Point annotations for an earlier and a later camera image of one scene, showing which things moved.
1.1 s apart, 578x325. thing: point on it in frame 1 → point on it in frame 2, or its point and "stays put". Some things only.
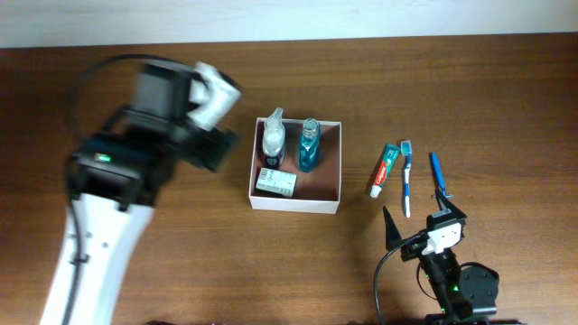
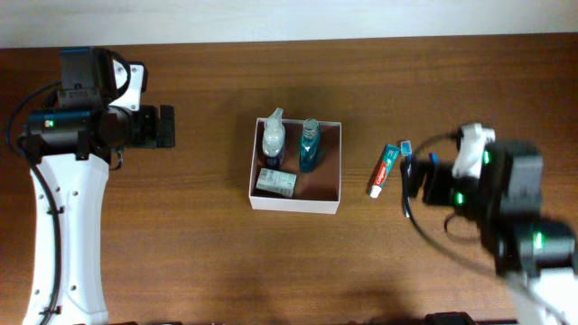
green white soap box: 276,181 stays put
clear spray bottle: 274,139 stays put
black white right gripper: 416,244 → 433,179
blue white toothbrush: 406,151 stays put
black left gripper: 213,150 → 151,126
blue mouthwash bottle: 310,145 stays put
